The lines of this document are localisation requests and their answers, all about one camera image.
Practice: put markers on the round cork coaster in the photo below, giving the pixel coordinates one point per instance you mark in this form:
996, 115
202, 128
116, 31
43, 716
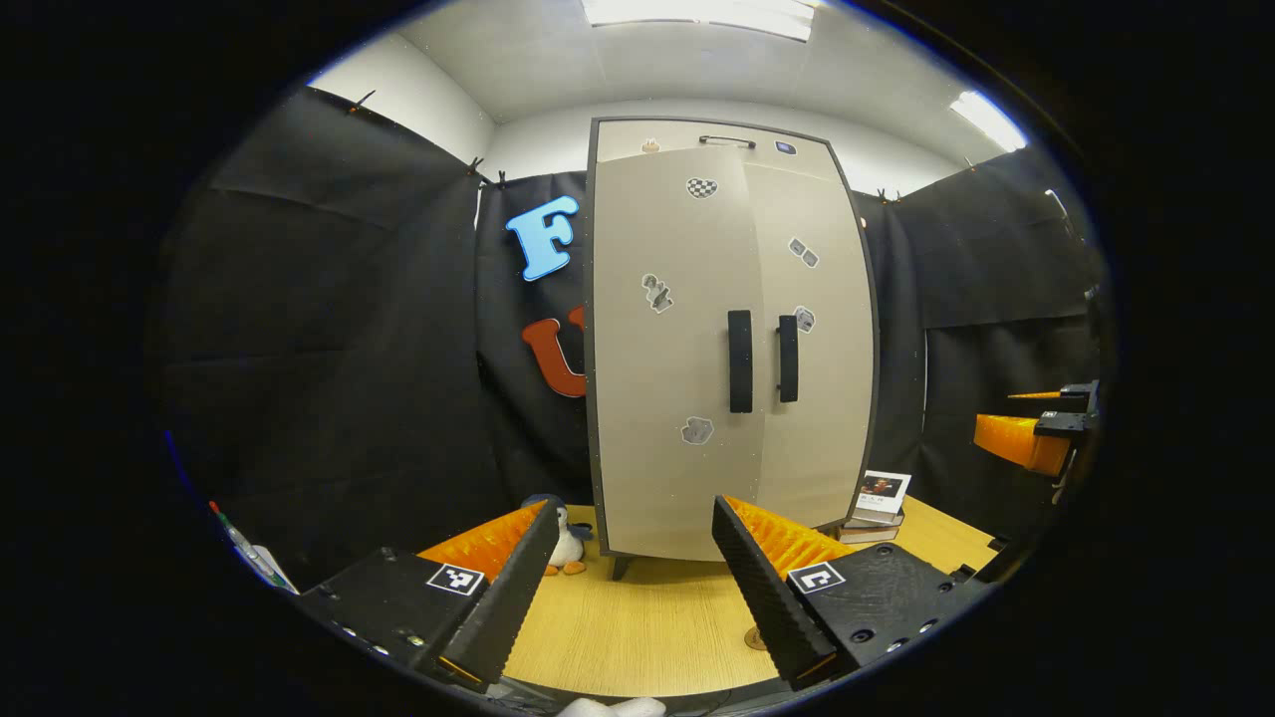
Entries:
754, 638

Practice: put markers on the small ceiling light panel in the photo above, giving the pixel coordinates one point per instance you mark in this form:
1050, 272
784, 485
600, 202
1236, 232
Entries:
986, 119

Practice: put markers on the grey cabinet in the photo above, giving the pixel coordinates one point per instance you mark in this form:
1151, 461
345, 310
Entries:
589, 398

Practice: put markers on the white cover book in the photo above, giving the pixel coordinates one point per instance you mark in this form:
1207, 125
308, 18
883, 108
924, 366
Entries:
882, 493

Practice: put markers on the white paper sheet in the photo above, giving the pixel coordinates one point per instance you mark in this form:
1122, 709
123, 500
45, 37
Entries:
281, 580

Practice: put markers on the grey cabinet door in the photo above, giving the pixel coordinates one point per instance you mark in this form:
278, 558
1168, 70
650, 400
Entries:
667, 378
827, 398

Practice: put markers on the penguin plush toy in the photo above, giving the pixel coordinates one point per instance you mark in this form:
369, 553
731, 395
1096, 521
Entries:
570, 543

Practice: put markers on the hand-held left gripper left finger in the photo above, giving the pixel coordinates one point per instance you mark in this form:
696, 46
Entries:
513, 597

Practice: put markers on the dark hardcover book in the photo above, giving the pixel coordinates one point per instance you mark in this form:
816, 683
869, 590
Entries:
869, 533

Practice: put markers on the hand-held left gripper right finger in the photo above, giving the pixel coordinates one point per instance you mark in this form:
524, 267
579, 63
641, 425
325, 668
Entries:
762, 597

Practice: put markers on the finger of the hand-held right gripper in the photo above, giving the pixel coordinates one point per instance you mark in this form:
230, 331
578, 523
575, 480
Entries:
1021, 443
1036, 395

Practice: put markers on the red cap clear bottle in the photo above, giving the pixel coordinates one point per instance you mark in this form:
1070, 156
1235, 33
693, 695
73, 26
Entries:
239, 543

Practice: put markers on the black backdrop cloth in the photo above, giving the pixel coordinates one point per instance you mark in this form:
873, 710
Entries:
349, 349

